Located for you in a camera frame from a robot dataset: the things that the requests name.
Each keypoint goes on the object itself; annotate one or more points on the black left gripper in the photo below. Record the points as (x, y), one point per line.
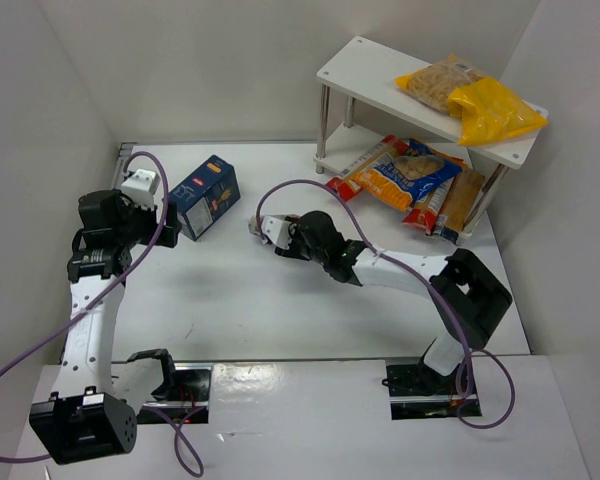
(169, 228)

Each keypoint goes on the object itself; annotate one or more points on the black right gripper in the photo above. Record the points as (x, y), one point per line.
(285, 250)

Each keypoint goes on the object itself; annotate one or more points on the tricolour fusilli pasta bag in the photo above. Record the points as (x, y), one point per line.
(254, 225)

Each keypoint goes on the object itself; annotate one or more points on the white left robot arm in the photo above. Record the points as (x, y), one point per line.
(90, 414)

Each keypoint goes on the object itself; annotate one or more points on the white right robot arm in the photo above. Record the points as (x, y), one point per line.
(469, 298)

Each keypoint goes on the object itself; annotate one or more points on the blue pasta box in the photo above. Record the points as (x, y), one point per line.
(205, 195)

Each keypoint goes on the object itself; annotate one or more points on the orange red pasta bag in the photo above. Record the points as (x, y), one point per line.
(362, 176)

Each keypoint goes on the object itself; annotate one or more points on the blue macaroni pasta bag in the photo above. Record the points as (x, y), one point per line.
(412, 176)

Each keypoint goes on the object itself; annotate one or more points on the clear macaroni pasta bag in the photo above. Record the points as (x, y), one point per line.
(433, 84)

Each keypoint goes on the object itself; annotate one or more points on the yellow pasta bag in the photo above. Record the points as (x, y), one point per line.
(490, 113)

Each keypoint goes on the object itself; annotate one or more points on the red spaghetti pack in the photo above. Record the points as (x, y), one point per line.
(423, 215)

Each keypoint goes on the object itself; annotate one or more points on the brown spaghetti pack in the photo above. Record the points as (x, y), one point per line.
(457, 205)

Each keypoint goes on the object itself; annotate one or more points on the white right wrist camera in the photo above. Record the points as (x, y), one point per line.
(276, 230)

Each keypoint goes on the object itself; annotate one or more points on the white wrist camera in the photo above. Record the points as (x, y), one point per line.
(140, 185)
(276, 230)

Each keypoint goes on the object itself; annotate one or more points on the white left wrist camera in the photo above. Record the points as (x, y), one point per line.
(140, 185)

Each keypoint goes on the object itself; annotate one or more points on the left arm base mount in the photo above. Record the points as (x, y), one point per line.
(191, 392)

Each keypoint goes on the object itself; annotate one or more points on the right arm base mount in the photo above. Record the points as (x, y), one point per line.
(418, 393)

